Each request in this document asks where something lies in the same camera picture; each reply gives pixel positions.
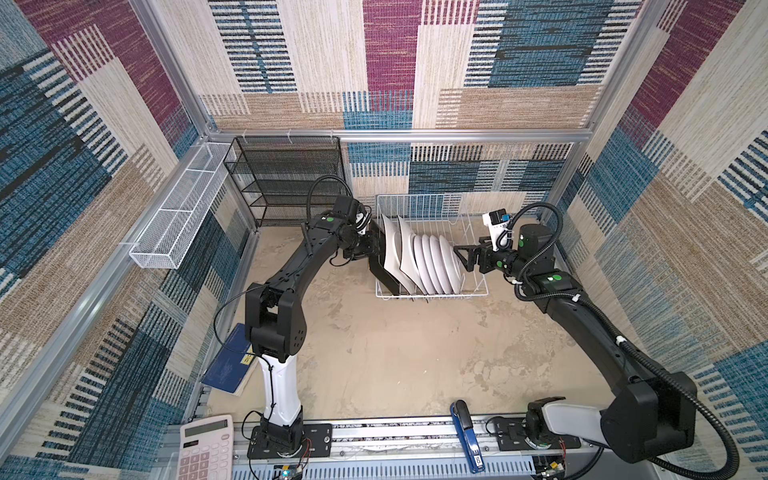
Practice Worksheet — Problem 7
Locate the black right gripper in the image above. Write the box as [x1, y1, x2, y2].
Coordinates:
[453, 235, 530, 280]

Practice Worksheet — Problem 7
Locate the black square plate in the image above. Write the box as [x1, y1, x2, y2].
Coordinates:
[367, 221, 401, 296]

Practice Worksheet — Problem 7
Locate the white square plate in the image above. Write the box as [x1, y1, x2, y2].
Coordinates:
[382, 216, 413, 295]
[398, 216, 427, 294]

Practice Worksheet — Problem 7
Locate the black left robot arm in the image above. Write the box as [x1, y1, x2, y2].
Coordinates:
[244, 213, 383, 453]

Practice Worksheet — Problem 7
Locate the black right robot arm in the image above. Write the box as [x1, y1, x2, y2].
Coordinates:
[453, 224, 697, 463]

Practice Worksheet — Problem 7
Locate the white round plate rightmost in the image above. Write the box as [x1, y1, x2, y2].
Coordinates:
[439, 236, 464, 295]

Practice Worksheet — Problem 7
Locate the white round plate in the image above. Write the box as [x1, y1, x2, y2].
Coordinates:
[439, 236, 464, 295]
[430, 235, 453, 295]
[413, 235, 436, 295]
[421, 235, 443, 295]

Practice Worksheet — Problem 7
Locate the black mesh shelf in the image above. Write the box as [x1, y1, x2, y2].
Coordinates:
[224, 136, 346, 227]

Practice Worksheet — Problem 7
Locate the blue stapler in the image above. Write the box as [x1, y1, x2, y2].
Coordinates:
[450, 400, 485, 474]

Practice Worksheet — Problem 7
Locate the blue book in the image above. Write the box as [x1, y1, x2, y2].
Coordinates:
[201, 323, 258, 396]

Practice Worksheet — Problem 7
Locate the pink calculator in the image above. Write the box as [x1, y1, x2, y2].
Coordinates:
[176, 414, 234, 480]

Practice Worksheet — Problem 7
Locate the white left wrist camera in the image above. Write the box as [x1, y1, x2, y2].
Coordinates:
[355, 204, 372, 234]

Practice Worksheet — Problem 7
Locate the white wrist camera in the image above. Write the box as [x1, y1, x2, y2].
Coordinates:
[482, 208, 511, 251]
[355, 204, 372, 234]

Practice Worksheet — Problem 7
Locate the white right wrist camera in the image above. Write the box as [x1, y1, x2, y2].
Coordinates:
[482, 208, 511, 251]

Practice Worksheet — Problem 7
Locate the white wire dish rack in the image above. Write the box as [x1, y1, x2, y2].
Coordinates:
[375, 193, 488, 299]

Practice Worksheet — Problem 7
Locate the black corrugated right cable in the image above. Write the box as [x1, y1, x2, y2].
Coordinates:
[513, 201, 740, 480]

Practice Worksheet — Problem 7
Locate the white mesh wall basket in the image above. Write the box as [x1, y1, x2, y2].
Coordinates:
[129, 143, 229, 270]

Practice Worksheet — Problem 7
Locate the aluminium mounting rail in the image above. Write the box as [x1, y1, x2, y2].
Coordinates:
[161, 413, 667, 480]

